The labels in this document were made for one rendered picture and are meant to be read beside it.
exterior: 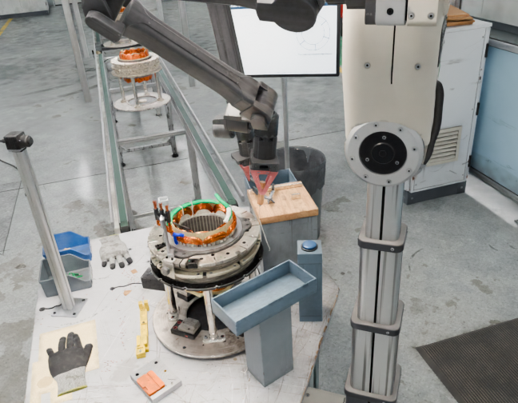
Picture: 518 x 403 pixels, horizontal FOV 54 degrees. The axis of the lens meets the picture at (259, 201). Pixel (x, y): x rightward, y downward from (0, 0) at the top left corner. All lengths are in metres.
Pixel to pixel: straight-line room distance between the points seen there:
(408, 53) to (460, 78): 2.64
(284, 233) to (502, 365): 1.41
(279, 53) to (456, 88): 1.59
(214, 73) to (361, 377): 0.93
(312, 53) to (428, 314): 1.46
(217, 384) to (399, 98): 0.88
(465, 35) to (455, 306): 1.65
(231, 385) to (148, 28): 0.92
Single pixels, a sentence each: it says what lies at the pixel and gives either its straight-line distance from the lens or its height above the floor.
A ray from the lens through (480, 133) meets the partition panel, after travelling 3.98.
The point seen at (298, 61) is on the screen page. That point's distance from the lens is 2.33.
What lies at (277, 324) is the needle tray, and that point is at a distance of 1.33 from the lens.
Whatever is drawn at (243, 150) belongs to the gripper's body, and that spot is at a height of 1.24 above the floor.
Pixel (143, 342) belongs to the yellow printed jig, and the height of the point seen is 0.80.
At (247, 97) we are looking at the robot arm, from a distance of 1.11.
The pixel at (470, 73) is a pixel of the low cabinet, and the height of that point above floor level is 0.90.
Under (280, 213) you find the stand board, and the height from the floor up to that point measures 1.06.
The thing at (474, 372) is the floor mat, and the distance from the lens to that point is 2.62.
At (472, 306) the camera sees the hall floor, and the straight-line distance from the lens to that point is 2.98.
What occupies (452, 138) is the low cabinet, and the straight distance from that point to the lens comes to 3.72.
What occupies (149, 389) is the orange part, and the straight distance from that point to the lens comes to 1.46.
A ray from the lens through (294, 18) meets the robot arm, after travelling 0.86.
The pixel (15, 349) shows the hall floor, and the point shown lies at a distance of 3.02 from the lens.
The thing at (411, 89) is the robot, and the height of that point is 1.58.
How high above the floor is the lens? 1.87
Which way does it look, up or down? 29 degrees down
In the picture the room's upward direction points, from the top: 4 degrees counter-clockwise
